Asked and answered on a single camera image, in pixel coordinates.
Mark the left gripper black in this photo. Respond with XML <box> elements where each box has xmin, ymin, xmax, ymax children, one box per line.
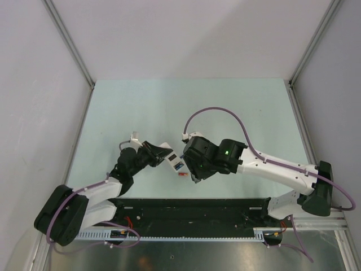
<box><xmin>129</xmin><ymin>141</ymin><xmax>173</xmax><ymax>177</ymax></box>

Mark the white remote control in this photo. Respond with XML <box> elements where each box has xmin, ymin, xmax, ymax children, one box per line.
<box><xmin>160</xmin><ymin>142</ymin><xmax>184</xmax><ymax>173</ymax></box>

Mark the blue battery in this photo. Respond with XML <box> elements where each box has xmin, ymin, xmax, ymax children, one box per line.
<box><xmin>174</xmin><ymin>161</ymin><xmax>184</xmax><ymax>171</ymax></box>

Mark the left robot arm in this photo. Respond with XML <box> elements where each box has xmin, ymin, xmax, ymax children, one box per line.
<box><xmin>34</xmin><ymin>141</ymin><xmax>173</xmax><ymax>246</ymax></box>

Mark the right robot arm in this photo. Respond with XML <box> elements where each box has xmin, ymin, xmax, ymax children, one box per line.
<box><xmin>183</xmin><ymin>134</ymin><xmax>333</xmax><ymax>226</ymax></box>

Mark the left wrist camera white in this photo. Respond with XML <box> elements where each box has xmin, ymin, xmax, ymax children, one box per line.
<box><xmin>130</xmin><ymin>131</ymin><xmax>142</xmax><ymax>148</ymax></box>

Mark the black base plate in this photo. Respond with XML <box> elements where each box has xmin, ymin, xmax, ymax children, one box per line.
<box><xmin>92</xmin><ymin>197</ymin><xmax>294</xmax><ymax>238</ymax></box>

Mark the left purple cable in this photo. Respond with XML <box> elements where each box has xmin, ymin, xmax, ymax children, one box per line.
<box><xmin>46</xmin><ymin>141</ymin><xmax>141</xmax><ymax>255</ymax></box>

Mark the purple cable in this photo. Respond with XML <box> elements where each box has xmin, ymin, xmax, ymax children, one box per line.
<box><xmin>46</xmin><ymin>141</ymin><xmax>141</xmax><ymax>255</ymax></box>
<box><xmin>183</xmin><ymin>106</ymin><xmax>356</xmax><ymax>263</ymax></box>

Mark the grey slotted cable duct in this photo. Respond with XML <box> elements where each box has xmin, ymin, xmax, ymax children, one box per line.
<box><xmin>75</xmin><ymin>228</ymin><xmax>283</xmax><ymax>242</ymax></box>

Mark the right aluminium frame post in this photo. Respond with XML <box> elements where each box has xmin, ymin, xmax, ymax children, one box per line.
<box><xmin>288</xmin><ymin>0</ymin><xmax>342</xmax><ymax>85</ymax></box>

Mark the aluminium frame post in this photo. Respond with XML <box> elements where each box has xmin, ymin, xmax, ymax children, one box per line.
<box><xmin>41</xmin><ymin>0</ymin><xmax>95</xmax><ymax>88</ymax></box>
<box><xmin>288</xmin><ymin>0</ymin><xmax>342</xmax><ymax>85</ymax></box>

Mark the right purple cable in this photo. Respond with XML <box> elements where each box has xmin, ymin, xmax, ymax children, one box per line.
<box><xmin>183</xmin><ymin>106</ymin><xmax>356</xmax><ymax>263</ymax></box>

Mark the left aluminium frame post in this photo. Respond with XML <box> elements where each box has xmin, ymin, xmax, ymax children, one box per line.
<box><xmin>41</xmin><ymin>0</ymin><xmax>95</xmax><ymax>88</ymax></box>

